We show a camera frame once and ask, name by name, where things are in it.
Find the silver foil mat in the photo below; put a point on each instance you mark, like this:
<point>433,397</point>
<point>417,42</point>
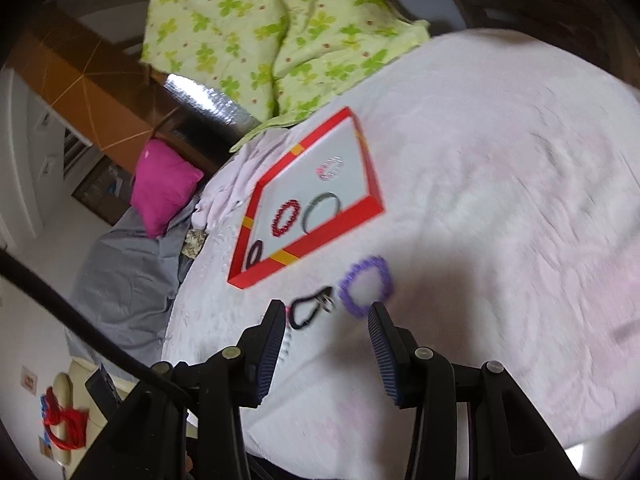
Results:
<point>210,105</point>

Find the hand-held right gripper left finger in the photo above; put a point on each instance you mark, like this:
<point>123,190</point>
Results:
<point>265,355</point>

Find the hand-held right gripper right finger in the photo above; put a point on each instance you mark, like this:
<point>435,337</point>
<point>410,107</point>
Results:
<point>384,360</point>

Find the magenta pillow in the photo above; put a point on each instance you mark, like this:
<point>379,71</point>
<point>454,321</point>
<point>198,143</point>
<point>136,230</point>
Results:
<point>162,185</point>

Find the grey bed sheet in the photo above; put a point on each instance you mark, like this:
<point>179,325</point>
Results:
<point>125,280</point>

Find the white bed blanket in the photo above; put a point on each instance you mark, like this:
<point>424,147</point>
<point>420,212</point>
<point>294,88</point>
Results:
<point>450,220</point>

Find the red shallow box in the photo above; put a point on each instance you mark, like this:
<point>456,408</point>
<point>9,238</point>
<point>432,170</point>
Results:
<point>310,195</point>

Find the green floral quilt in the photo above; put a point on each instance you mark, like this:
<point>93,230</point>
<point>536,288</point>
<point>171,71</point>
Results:
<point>270,35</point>

